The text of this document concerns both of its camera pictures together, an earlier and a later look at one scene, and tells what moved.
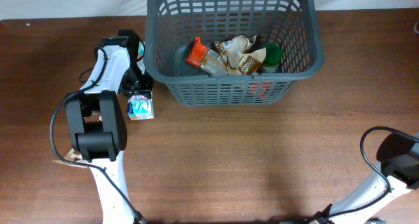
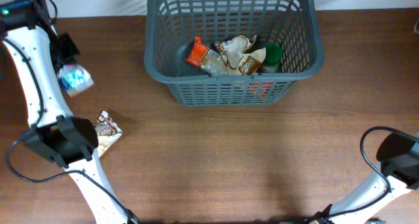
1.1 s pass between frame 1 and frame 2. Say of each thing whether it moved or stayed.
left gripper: moved
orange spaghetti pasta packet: stayed
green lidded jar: stayed
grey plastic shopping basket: stayed
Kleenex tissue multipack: moved
